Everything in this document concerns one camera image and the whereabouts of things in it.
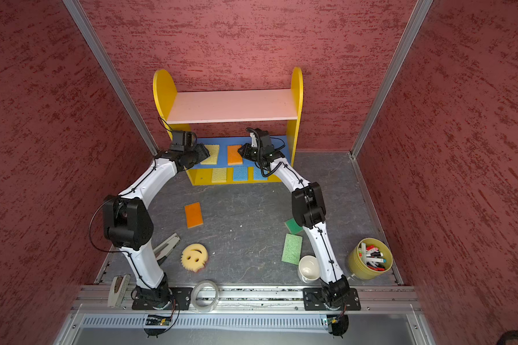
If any orange sponge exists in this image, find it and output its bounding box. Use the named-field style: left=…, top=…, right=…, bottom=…
left=184, top=202, right=204, bottom=229
left=227, top=145, right=243, bottom=166

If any green scrub sponge dark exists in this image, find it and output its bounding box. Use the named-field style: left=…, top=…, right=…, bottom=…
left=285, top=218, right=303, bottom=235

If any light green sponge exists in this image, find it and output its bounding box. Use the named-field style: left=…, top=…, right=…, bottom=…
left=281, top=234, right=303, bottom=265

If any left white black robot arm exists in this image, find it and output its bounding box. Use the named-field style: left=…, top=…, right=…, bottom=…
left=99, top=130, right=210, bottom=310

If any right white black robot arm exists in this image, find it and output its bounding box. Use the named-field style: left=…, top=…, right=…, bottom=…
left=238, top=127, right=351, bottom=309

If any yellow shelf unit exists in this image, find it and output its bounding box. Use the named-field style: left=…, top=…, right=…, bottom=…
left=153, top=67, right=304, bottom=185

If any blue lower shelf board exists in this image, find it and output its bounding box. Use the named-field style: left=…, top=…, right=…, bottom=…
left=194, top=135, right=292, bottom=169

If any pink upper shelf board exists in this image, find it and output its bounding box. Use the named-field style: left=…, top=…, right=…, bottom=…
left=167, top=89, right=297, bottom=124

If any grey stapler on table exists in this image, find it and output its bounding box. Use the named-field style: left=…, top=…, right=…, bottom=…
left=153, top=233, right=181, bottom=265

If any yellow smiley face sponge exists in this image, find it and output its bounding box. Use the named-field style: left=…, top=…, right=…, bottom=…
left=181, top=243, right=209, bottom=273

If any white ceramic mug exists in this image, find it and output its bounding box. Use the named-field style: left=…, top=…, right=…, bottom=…
left=298, top=255, right=320, bottom=284

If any clear tape roll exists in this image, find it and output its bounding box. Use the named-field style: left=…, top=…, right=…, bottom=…
left=191, top=280, right=220, bottom=313

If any beige stapler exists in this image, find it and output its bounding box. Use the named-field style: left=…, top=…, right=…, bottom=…
left=107, top=275, right=131, bottom=308

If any yellow cup with pens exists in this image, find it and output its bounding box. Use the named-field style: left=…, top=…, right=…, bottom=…
left=346, top=238, right=394, bottom=280

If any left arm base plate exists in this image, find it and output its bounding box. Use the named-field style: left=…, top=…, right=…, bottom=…
left=132, top=287, right=192, bottom=312

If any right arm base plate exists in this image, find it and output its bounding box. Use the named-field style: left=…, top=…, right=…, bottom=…
left=302, top=287, right=361, bottom=312

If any aluminium rail front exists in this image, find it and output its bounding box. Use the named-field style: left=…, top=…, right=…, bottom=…
left=69, top=285, right=424, bottom=315

